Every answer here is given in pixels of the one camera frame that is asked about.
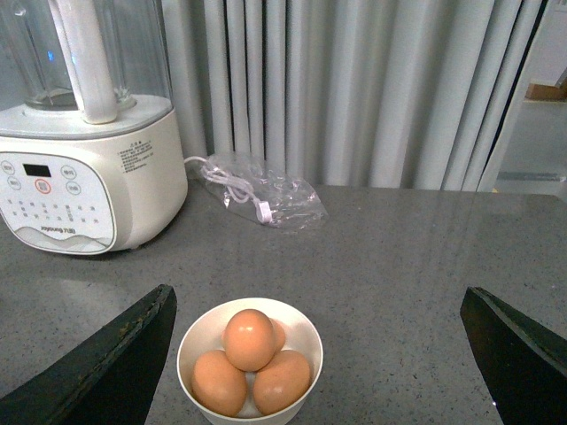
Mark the white soy milk blender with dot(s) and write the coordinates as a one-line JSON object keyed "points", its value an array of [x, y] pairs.
{"points": [[91, 156]]}

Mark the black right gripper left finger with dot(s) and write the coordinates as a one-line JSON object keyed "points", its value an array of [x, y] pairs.
{"points": [[110, 378]]}

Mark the white round bowl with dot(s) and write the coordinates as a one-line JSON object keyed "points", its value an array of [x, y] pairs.
{"points": [[206, 334]]}

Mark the grey curtain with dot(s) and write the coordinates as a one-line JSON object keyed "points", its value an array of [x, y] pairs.
{"points": [[388, 94]]}

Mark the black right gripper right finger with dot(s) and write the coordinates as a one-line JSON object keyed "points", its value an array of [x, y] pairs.
{"points": [[522, 362]]}

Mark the brown cardboard box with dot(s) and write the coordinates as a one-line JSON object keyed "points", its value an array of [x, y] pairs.
{"points": [[538, 92]]}

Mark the clear plastic bag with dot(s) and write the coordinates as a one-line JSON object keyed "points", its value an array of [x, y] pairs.
{"points": [[253, 189]]}

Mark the brown egg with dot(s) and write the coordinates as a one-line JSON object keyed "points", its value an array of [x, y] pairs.
{"points": [[283, 381], [280, 336], [249, 340], [218, 385]]}

